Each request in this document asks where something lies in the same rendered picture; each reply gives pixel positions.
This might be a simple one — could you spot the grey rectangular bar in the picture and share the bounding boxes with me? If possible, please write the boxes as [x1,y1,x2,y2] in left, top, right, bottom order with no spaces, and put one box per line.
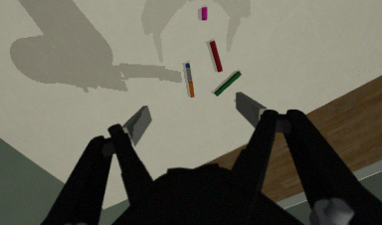
[186,69,192,82]

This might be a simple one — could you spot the dark green rod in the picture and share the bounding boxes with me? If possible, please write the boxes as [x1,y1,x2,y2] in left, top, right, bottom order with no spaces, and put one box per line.
[214,72,241,96]

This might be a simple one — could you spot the dark red rod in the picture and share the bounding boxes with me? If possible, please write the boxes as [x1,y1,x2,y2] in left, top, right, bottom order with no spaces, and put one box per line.
[210,41,223,73]

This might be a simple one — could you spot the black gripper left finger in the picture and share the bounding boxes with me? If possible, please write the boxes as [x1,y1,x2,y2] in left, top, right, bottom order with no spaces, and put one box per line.
[41,106,175,225]

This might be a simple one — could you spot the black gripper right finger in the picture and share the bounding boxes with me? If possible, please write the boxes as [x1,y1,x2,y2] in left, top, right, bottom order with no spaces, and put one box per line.
[209,92,382,225]

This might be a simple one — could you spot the small magenta block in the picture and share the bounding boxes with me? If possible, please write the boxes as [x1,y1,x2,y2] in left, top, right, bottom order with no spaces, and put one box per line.
[202,7,207,20]

